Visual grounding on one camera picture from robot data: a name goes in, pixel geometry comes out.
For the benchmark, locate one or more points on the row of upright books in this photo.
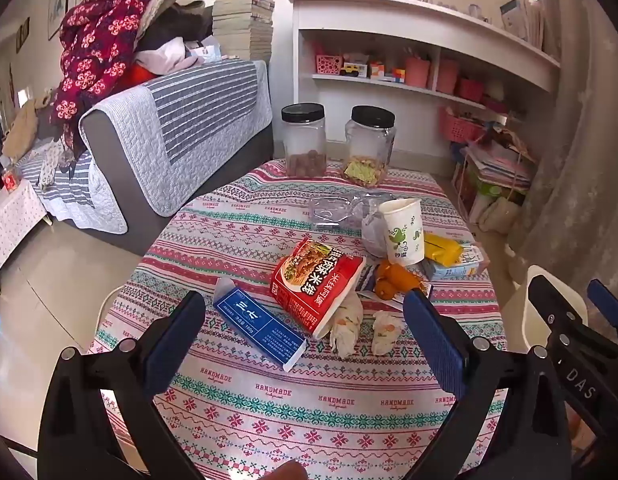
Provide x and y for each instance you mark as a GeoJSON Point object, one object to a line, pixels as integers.
{"type": "Point", "coordinates": [519, 20]}

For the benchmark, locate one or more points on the large pink basket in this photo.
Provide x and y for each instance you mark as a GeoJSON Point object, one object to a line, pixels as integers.
{"type": "Point", "coordinates": [459, 127]}

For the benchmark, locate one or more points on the small dark picture frame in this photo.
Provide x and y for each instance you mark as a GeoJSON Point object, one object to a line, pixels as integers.
{"type": "Point", "coordinates": [22, 34]}

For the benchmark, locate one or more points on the white dotted side table cloth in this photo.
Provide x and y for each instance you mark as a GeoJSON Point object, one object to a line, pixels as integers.
{"type": "Point", "coordinates": [9, 225]}

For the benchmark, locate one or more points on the grey striped quilted sofa cover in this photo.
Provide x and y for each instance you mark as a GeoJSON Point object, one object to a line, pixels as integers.
{"type": "Point", "coordinates": [79, 195]}
{"type": "Point", "coordinates": [199, 110]}

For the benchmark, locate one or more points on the yellow toy car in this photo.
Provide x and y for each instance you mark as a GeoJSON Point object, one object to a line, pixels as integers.
{"type": "Point", "coordinates": [349, 70]}

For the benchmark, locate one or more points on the beige cloth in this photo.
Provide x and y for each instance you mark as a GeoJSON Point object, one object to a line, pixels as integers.
{"type": "Point", "coordinates": [21, 130]}

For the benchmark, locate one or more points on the light blue drink carton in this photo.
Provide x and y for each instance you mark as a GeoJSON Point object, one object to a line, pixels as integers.
{"type": "Point", "coordinates": [459, 270]}

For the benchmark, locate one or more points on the framed wall picture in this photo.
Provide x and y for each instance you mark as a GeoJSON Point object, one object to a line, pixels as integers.
{"type": "Point", "coordinates": [59, 2]}

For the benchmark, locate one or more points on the yellow snack packet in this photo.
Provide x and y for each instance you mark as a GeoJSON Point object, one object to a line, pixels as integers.
{"type": "Point", "coordinates": [441, 250]}

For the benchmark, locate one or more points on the stack of papers and folders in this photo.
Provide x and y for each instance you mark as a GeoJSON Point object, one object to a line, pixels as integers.
{"type": "Point", "coordinates": [499, 165]}

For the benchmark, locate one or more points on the white waste bin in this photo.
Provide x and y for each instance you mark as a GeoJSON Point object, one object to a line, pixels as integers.
{"type": "Point", "coordinates": [531, 320]}

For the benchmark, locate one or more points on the blue cardboard box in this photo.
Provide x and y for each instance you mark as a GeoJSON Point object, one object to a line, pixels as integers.
{"type": "Point", "coordinates": [254, 325]}

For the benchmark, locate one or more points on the red instant noodle cup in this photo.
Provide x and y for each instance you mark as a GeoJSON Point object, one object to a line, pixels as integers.
{"type": "Point", "coordinates": [309, 285]}

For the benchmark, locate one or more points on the white paper cup green print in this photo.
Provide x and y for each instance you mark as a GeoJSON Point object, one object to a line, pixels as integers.
{"type": "Point", "coordinates": [401, 235]}

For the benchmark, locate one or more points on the stack of books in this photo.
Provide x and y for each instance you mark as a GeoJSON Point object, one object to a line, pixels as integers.
{"type": "Point", "coordinates": [244, 20]}

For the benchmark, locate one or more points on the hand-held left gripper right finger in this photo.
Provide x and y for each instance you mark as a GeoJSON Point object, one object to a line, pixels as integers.
{"type": "Point", "coordinates": [434, 340]}

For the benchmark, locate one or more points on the white cloth bag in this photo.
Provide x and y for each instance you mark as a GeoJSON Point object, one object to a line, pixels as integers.
{"type": "Point", "coordinates": [499, 215]}

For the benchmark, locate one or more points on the dark grey sofa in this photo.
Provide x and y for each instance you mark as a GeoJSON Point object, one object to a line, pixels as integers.
{"type": "Point", "coordinates": [224, 160]}

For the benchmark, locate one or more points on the clear jar with brown nuts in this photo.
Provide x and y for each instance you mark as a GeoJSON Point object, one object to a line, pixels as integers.
{"type": "Point", "coordinates": [303, 135]}

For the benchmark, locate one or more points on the white lace curtain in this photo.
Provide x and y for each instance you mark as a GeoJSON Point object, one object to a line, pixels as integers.
{"type": "Point", "coordinates": [579, 135]}

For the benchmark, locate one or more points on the colourful puzzle cube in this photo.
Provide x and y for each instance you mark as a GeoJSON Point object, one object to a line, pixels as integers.
{"type": "Point", "coordinates": [399, 74]}

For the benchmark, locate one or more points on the orange peel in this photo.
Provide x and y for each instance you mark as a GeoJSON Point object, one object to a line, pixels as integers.
{"type": "Point", "coordinates": [394, 280]}

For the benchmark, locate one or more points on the person's left hand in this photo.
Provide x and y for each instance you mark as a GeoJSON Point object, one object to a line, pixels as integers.
{"type": "Point", "coordinates": [286, 471]}

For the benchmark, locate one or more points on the white shelf unit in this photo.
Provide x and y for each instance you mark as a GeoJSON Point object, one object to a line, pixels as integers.
{"type": "Point", "coordinates": [389, 15]}

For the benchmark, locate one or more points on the small pink perforated basket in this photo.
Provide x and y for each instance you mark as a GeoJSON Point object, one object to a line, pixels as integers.
{"type": "Point", "coordinates": [329, 64]}

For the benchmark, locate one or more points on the white plastic bag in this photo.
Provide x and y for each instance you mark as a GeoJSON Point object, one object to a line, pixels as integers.
{"type": "Point", "coordinates": [373, 232]}

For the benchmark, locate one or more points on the pink bucket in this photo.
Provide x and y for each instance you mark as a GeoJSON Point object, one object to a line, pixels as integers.
{"type": "Point", "coordinates": [446, 77]}

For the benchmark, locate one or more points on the red floral blanket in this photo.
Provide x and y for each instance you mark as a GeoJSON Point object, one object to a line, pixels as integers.
{"type": "Point", "coordinates": [99, 45]}

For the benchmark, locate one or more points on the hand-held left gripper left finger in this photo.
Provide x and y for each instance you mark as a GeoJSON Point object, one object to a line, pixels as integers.
{"type": "Point", "coordinates": [174, 340]}

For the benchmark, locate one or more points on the clear jar with crackers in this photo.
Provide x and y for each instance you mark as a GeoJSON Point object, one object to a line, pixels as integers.
{"type": "Point", "coordinates": [369, 145]}

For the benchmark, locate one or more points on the pile of clothes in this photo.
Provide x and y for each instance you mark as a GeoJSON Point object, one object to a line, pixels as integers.
{"type": "Point", "coordinates": [179, 25]}

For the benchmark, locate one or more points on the green and white box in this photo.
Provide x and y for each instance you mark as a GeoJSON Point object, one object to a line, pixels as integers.
{"type": "Point", "coordinates": [489, 190]}

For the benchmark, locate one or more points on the pink pen cup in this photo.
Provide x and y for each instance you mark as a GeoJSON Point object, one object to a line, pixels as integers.
{"type": "Point", "coordinates": [418, 72]}

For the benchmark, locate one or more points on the dark pink basket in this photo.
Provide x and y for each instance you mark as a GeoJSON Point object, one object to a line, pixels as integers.
{"type": "Point", "coordinates": [470, 91]}

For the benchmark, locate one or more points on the small toy box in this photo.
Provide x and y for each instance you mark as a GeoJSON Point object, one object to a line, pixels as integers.
{"type": "Point", "coordinates": [379, 71]}

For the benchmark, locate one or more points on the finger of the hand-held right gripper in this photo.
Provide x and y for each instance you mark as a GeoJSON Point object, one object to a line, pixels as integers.
{"type": "Point", "coordinates": [554, 305]}
{"type": "Point", "coordinates": [606, 300]}

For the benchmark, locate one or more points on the white tissue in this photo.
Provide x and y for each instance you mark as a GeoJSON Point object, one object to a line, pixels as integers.
{"type": "Point", "coordinates": [386, 332]}
{"type": "Point", "coordinates": [348, 330]}

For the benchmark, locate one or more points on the crushed clear plastic bottle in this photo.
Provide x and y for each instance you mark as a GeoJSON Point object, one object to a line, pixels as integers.
{"type": "Point", "coordinates": [334, 210]}

